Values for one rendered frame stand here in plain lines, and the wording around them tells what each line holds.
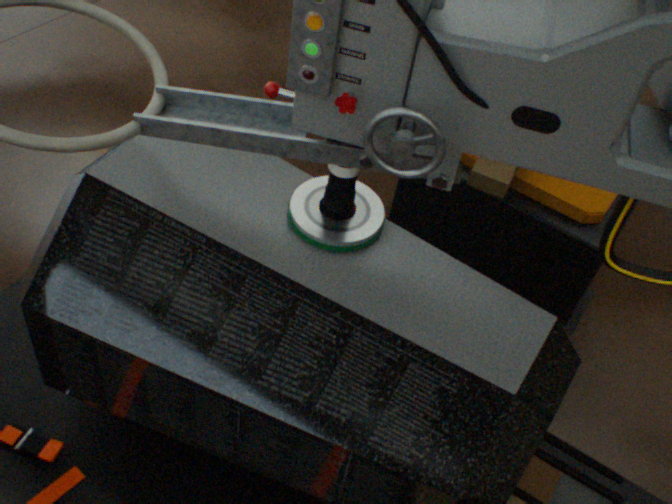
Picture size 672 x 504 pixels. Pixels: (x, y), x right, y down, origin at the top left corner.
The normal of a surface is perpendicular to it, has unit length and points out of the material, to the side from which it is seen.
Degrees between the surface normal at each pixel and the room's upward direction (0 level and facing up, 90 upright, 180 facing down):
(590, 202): 0
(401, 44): 90
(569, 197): 0
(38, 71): 0
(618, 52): 90
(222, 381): 45
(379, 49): 90
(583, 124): 90
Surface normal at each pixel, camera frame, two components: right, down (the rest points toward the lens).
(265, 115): -0.26, 0.69
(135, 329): -0.25, -0.05
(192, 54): 0.12, -0.67
